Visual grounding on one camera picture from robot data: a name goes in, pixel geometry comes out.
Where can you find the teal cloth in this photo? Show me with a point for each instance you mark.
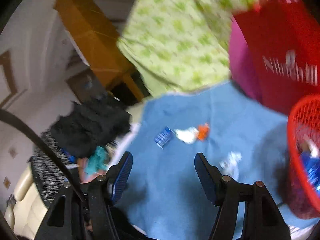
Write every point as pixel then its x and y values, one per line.
pixel 97 158

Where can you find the blue toothpaste box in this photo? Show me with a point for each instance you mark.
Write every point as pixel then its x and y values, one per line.
pixel 163 137

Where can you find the green clover print quilt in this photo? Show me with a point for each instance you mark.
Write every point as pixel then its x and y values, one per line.
pixel 175 42

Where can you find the wooden cabinet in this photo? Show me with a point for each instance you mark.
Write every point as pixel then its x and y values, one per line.
pixel 92 37

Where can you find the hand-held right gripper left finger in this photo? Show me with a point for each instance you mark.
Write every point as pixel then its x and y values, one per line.
pixel 123 172

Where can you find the grey knit cloth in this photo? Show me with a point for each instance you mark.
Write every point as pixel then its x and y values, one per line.
pixel 47 170

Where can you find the white tissue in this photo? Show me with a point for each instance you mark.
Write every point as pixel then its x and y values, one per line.
pixel 186 134
pixel 232 160

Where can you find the black fuzzy cloth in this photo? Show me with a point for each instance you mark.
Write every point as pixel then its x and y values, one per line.
pixel 90 127

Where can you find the cream sofa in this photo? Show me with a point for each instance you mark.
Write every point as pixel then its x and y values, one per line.
pixel 25 210

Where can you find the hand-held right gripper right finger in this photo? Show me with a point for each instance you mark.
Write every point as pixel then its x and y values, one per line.
pixel 206 177

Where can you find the blue blanket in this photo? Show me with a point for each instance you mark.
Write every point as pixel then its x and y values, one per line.
pixel 175 180

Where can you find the red mesh plastic basket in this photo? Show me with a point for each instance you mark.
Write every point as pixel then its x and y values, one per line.
pixel 293 142

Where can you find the magenta pillow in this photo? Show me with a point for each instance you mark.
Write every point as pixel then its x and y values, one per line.
pixel 240 62

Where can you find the red paper bag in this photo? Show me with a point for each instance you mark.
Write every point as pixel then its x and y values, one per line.
pixel 280 42

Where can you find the blue foil wrapper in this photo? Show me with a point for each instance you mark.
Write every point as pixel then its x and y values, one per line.
pixel 310 165

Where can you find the orange snack wrapper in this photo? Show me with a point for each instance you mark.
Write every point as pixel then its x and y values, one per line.
pixel 203 131

